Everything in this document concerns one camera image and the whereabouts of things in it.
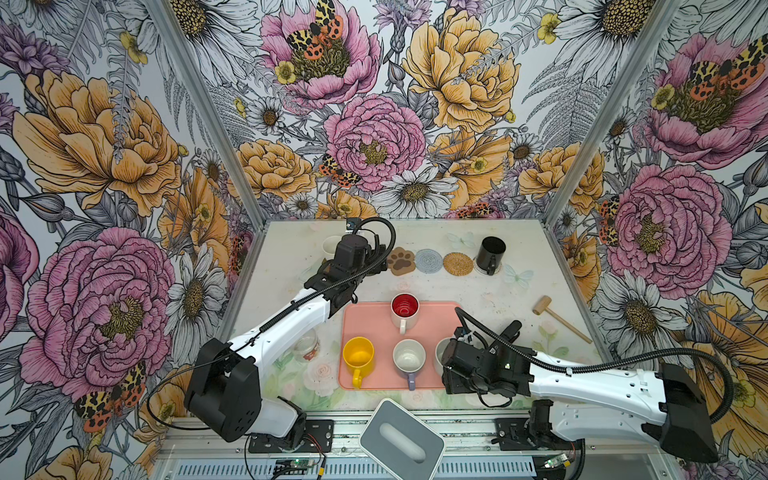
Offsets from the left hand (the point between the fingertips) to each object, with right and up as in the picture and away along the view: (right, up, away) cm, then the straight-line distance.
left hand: (370, 255), depth 84 cm
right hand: (+22, -34, -9) cm, 41 cm away
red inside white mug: (+10, -17, +10) cm, 22 cm away
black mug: (+39, 0, +18) cm, 43 cm away
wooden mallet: (+54, -16, +13) cm, 58 cm away
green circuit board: (-15, -49, -13) cm, 52 cm away
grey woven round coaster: (+19, -3, +24) cm, 31 cm away
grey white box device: (+8, -45, -11) cm, 47 cm away
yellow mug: (-4, -28, +1) cm, 28 cm away
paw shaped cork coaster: (+9, -3, +24) cm, 26 cm away
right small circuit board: (+44, -49, -13) cm, 67 cm away
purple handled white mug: (+11, -29, +3) cm, 31 cm away
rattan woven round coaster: (+30, -4, +25) cm, 39 cm away
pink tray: (0, -21, +10) cm, 23 cm away
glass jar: (-17, -26, -1) cm, 31 cm away
